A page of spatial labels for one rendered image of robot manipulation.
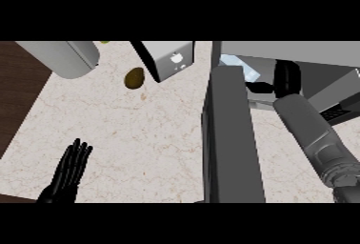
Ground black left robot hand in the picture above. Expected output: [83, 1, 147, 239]
[36, 137, 95, 204]

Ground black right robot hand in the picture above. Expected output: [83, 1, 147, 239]
[245, 59, 303, 99]

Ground grey microwave body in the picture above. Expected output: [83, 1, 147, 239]
[210, 40, 360, 127]

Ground pale blue milk carton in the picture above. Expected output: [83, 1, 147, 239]
[219, 53, 262, 82]

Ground dark grey microwave door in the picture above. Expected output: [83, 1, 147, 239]
[201, 65, 268, 204]

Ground silver box appliance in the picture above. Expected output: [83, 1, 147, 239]
[130, 40, 197, 84]

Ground brown oval potato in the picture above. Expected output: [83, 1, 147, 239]
[123, 67, 147, 91]

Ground silver rounded appliance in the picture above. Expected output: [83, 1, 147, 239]
[15, 40, 102, 80]

